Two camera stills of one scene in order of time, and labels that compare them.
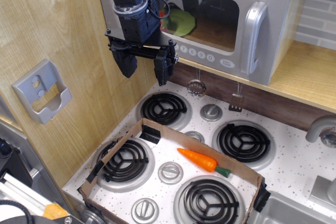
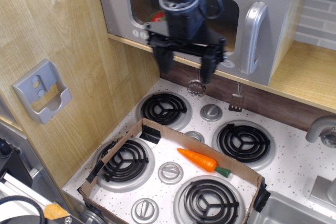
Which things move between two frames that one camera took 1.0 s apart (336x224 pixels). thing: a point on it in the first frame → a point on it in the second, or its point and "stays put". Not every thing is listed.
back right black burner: x=243 y=143 stays put
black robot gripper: x=139 y=30 → x=187 y=4
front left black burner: x=127 y=164 stays put
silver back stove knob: x=211 y=113 stays put
